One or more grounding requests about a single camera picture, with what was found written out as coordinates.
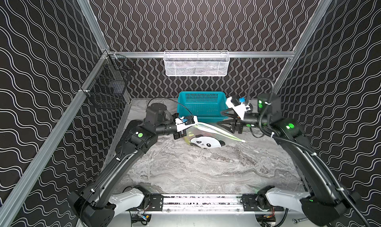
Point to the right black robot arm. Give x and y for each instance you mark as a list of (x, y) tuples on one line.
[(328, 199)]

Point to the black wire mesh basket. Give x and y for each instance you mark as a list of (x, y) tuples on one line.
[(109, 89)]

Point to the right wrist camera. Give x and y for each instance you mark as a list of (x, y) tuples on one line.
[(240, 106)]

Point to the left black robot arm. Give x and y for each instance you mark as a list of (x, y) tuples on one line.
[(92, 203)]

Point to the white wire mesh basket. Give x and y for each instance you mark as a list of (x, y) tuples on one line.
[(193, 63)]

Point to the clear zip-top bag green seal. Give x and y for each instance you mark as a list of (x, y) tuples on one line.
[(207, 136)]

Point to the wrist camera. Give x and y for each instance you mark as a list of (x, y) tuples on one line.
[(240, 106), (185, 122)]

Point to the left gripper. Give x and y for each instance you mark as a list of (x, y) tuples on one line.
[(180, 132)]

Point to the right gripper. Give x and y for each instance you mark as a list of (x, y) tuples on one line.
[(232, 126)]

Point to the teal plastic basket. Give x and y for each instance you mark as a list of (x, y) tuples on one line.
[(207, 106)]

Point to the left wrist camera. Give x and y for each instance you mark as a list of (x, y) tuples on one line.
[(185, 122)]

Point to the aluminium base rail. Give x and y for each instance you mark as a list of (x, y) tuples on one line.
[(193, 203)]

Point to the silver wrench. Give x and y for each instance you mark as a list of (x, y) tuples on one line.
[(297, 221)]

